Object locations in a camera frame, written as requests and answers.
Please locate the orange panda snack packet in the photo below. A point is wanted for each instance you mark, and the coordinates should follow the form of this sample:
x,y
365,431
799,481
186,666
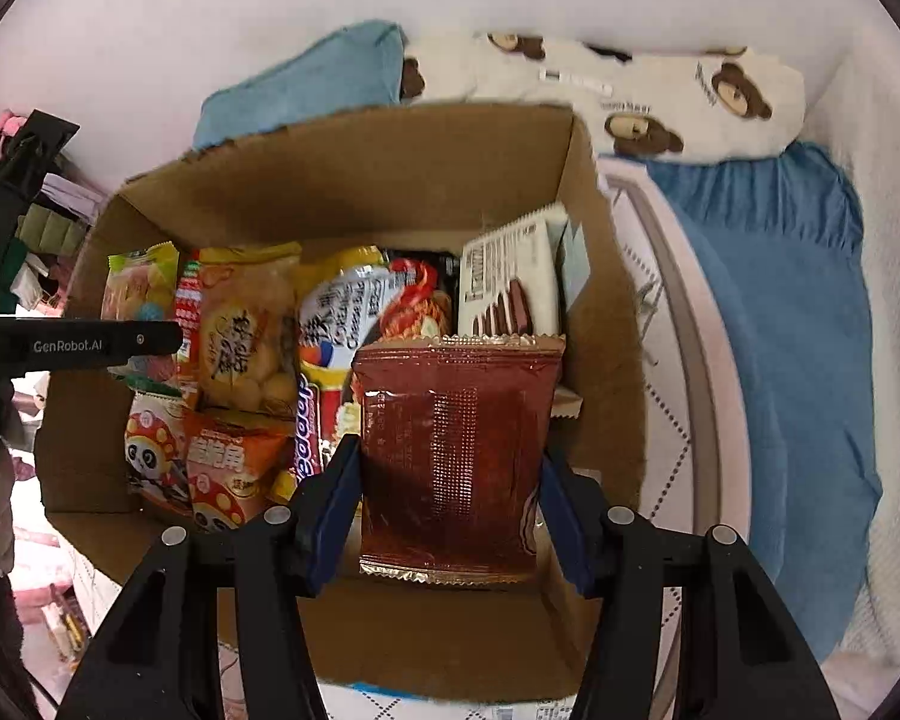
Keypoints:
x,y
157,450
232,465

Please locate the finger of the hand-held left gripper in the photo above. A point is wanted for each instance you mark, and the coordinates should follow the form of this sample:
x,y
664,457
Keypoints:
x,y
15,187

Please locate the yellow instant noodle packet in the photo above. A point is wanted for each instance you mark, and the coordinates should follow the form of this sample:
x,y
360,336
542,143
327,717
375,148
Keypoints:
x,y
337,307

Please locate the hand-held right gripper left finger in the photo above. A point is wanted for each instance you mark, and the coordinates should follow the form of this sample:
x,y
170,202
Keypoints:
x,y
334,517

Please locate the yellow cracker bag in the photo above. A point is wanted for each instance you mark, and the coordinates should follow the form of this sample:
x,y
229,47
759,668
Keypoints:
x,y
244,330

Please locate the blue bed sheet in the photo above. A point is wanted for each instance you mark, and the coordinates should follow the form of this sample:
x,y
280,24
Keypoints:
x,y
780,330

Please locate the colourful candy bag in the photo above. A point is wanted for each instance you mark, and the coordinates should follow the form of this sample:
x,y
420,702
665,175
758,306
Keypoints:
x,y
139,277

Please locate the pink plush toy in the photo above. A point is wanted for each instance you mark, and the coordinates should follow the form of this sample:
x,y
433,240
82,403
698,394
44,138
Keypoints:
x,y
9,121

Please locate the blue folded blanket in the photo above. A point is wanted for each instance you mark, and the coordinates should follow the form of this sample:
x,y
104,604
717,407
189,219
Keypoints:
x,y
292,90

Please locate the bear-print white pillow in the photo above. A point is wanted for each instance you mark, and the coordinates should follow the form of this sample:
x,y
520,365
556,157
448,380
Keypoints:
x,y
645,90

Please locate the small white snack packet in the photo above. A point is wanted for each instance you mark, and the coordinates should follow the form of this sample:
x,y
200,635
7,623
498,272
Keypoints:
x,y
574,262

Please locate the red snack packet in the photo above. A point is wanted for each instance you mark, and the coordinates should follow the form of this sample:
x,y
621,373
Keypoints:
x,y
187,315

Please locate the brown snack packet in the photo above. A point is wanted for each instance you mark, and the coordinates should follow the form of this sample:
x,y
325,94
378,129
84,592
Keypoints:
x,y
457,457

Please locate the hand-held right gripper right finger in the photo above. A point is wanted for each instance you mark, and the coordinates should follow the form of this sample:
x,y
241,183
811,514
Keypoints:
x,y
570,532

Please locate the pile of hanging clothes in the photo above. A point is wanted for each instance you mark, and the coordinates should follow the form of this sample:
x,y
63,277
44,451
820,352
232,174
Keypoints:
x,y
52,232

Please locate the white chocolate biscuit packet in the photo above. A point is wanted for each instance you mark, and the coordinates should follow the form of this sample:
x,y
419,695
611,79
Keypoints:
x,y
510,270

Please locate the cardboard box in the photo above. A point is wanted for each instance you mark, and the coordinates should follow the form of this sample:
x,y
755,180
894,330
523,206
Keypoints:
x,y
420,180

